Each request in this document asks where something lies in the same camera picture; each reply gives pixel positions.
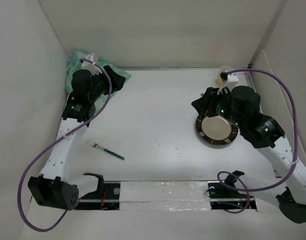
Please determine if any yellow cup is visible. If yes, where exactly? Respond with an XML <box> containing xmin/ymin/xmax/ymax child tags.
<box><xmin>216</xmin><ymin>66</ymin><xmax>232</xmax><ymax>86</ymax></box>

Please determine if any fork with teal handle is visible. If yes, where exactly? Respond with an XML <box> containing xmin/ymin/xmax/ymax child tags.
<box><xmin>86</xmin><ymin>140</ymin><xmax>125</xmax><ymax>161</ymax></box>

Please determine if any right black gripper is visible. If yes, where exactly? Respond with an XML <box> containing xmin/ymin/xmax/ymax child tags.
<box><xmin>191</xmin><ymin>85</ymin><xmax>245</xmax><ymax>129</ymax></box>

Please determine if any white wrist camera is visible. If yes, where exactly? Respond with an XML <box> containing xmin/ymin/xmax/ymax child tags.
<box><xmin>217</xmin><ymin>72</ymin><xmax>239</xmax><ymax>95</ymax></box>
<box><xmin>81</xmin><ymin>52</ymin><xmax>102</xmax><ymax>75</ymax></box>

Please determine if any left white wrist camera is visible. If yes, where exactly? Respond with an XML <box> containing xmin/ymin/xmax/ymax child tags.
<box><xmin>81</xmin><ymin>52</ymin><xmax>102</xmax><ymax>75</ymax></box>

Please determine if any dark rimmed cream plate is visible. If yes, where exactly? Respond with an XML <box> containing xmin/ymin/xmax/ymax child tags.
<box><xmin>195</xmin><ymin>115</ymin><xmax>239</xmax><ymax>149</ymax></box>

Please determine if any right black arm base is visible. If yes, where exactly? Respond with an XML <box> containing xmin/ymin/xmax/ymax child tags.
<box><xmin>204</xmin><ymin>181</ymin><xmax>257</xmax><ymax>212</ymax></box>

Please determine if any green patterned cloth napkin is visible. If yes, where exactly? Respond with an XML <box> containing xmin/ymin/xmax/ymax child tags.
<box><xmin>65</xmin><ymin>51</ymin><xmax>131</xmax><ymax>113</ymax></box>

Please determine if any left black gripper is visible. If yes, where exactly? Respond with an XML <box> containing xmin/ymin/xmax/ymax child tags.
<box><xmin>88</xmin><ymin>65</ymin><xmax>124</xmax><ymax>103</ymax></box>

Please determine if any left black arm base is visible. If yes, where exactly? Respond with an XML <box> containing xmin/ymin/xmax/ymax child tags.
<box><xmin>75</xmin><ymin>181</ymin><xmax>121</xmax><ymax>211</ymax></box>

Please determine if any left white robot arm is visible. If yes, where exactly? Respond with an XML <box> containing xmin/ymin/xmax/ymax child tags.
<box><xmin>28</xmin><ymin>65</ymin><xmax>126</xmax><ymax>210</ymax></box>

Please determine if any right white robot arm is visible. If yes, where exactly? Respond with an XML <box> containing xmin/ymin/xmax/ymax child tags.
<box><xmin>191</xmin><ymin>86</ymin><xmax>306</xmax><ymax>224</ymax></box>

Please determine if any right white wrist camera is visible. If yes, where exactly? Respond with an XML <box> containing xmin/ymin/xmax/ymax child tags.
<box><xmin>217</xmin><ymin>72</ymin><xmax>239</xmax><ymax>95</ymax></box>

